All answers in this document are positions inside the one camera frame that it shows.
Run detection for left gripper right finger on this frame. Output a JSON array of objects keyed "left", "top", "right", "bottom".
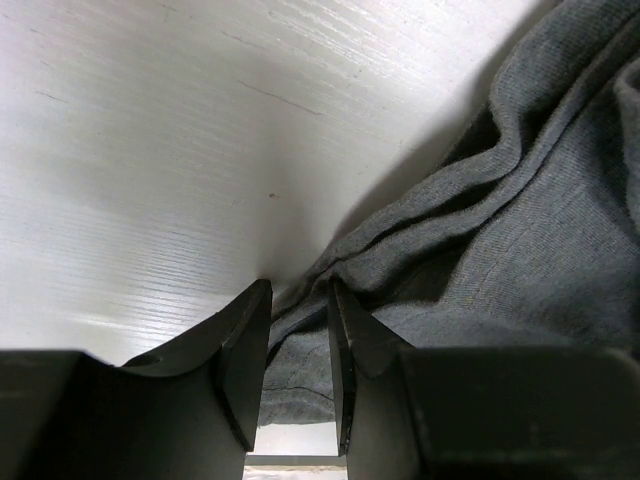
[{"left": 327, "top": 282, "right": 639, "bottom": 479}]

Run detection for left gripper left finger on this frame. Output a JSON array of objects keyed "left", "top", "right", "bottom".
[{"left": 1, "top": 280, "right": 272, "bottom": 479}]

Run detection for grey shorts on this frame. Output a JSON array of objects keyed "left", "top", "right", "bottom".
[{"left": 259, "top": 1, "right": 639, "bottom": 425}]

